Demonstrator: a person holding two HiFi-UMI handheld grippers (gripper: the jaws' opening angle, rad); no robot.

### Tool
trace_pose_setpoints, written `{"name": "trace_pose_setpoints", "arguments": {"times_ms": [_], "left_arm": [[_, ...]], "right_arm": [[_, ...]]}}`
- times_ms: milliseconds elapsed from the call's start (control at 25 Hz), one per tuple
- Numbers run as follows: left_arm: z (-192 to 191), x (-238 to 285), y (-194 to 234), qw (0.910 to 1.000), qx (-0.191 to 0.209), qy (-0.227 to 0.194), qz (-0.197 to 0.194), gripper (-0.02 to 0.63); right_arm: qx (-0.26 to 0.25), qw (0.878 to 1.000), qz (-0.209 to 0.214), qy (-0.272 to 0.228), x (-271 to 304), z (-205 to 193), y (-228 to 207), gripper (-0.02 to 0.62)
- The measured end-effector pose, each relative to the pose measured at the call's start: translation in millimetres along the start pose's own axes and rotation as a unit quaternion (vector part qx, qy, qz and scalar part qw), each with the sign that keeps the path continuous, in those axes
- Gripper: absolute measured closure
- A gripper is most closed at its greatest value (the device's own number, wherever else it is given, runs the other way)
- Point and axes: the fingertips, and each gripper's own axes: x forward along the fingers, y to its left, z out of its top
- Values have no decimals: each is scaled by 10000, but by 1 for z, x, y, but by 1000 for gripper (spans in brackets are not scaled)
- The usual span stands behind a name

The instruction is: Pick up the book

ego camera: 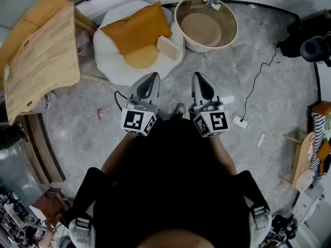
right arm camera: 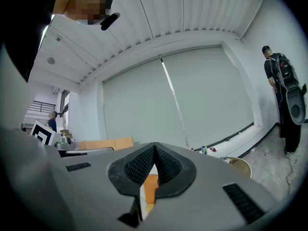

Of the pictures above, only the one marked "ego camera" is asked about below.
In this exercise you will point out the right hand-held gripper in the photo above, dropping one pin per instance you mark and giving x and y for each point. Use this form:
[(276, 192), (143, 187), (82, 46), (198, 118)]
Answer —
[(214, 123)]

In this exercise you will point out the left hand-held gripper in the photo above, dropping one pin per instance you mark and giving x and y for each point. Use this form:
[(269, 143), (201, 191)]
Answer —
[(135, 120)]

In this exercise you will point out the cream white book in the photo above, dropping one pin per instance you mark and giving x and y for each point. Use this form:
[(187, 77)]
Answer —
[(168, 48)]

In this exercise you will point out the white round cushion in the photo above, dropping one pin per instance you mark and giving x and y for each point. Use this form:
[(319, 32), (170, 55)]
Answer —
[(108, 61)]

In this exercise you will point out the person's right forearm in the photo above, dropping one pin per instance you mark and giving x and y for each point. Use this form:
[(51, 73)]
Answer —
[(227, 159)]

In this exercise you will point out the person's left forearm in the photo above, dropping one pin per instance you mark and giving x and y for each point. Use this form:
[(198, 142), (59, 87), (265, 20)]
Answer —
[(116, 154)]

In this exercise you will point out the white paper sheet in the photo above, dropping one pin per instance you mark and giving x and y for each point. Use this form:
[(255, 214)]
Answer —
[(228, 99)]

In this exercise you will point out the person's grey shoe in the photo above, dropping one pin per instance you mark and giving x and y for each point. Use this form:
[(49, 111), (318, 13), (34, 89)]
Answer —
[(180, 109)]

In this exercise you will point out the white power adapter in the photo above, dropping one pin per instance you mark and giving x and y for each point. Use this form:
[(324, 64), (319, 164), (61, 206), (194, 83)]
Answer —
[(240, 123)]

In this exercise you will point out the orange square cushion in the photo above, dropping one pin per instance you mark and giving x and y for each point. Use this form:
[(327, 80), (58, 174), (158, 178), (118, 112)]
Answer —
[(137, 27)]

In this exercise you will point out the round glass side table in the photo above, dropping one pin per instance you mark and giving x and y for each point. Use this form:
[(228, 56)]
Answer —
[(207, 27)]

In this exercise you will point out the white power strip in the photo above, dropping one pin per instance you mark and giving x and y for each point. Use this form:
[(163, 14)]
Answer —
[(261, 140)]

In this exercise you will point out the grey white small device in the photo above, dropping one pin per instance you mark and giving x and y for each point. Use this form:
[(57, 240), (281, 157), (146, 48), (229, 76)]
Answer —
[(212, 2)]

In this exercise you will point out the person's black clothing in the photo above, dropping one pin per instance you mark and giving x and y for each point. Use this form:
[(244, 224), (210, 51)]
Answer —
[(168, 177)]

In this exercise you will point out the light wooden table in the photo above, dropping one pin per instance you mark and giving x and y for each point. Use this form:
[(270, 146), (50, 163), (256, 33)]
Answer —
[(44, 61)]

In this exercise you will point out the black office chair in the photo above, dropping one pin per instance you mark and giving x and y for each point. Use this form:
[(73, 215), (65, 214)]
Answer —
[(314, 49)]

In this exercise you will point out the wooden board stand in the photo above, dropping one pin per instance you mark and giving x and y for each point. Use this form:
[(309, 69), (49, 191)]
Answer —
[(303, 159)]

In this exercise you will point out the striped cloth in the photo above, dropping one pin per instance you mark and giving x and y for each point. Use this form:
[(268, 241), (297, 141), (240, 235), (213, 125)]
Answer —
[(318, 130)]

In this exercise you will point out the large brown cardboard box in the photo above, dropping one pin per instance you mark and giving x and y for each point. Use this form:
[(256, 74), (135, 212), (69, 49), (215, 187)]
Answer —
[(36, 12)]

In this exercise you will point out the small white packet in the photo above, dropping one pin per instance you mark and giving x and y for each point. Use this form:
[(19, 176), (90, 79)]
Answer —
[(7, 72)]

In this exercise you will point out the white low cabinet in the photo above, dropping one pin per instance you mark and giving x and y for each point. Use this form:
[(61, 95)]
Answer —
[(307, 205)]

